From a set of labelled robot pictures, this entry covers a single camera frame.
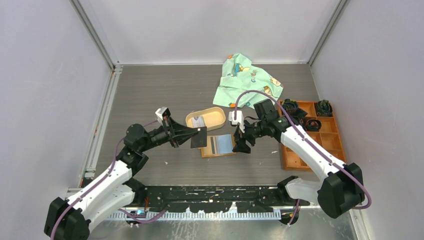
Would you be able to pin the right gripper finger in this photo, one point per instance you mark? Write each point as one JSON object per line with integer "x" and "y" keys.
{"x": 241, "y": 147}
{"x": 239, "y": 136}

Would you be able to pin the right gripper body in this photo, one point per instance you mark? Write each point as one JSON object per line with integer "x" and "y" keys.
{"x": 252, "y": 131}

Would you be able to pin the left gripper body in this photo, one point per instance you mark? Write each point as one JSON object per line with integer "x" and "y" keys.
{"x": 169, "y": 129}

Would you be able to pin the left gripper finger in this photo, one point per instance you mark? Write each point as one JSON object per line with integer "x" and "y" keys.
{"x": 182, "y": 130}
{"x": 190, "y": 137}

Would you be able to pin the black credit card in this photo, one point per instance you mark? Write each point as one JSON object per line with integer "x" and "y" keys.
{"x": 199, "y": 139}

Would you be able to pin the orange leather card holder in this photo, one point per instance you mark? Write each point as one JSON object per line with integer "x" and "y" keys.
{"x": 218, "y": 146}

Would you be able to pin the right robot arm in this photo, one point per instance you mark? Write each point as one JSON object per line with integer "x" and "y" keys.
{"x": 340, "y": 186}

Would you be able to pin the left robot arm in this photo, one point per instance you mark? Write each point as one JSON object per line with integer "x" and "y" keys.
{"x": 75, "y": 217}

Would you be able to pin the beige oval tray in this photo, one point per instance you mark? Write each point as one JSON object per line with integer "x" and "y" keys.
{"x": 214, "y": 118}

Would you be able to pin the green cartoon cloth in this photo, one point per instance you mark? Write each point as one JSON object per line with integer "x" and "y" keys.
{"x": 238, "y": 76}

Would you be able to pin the orange compartment organizer box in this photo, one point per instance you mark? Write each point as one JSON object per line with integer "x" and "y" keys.
{"x": 323, "y": 130}

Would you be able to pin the dark bundle in corner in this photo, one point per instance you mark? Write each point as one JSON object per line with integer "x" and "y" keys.
{"x": 323, "y": 108}

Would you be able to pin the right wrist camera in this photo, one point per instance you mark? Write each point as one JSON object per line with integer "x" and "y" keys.
{"x": 236, "y": 119}

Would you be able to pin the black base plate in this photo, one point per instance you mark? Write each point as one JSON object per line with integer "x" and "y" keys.
{"x": 212, "y": 199}

